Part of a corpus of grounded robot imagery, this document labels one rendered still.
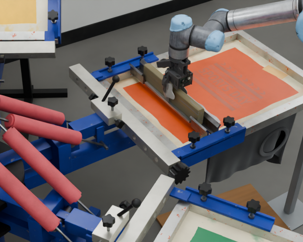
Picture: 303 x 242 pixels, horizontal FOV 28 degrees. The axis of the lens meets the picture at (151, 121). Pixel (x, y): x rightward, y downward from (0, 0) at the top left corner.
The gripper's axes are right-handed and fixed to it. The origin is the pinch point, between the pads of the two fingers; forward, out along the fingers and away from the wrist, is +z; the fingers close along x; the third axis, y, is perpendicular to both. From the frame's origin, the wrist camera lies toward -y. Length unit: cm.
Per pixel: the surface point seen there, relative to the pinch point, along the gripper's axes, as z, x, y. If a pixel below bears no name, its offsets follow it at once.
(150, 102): 5.3, -5.4, -6.3
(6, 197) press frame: -1, -77, 17
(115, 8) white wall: 83, 100, -200
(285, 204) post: 95, 75, 11
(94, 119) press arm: -3.3, -35.0, 0.1
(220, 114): 5.3, 13.6, 14.5
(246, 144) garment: 19.6, 22.7, 21.9
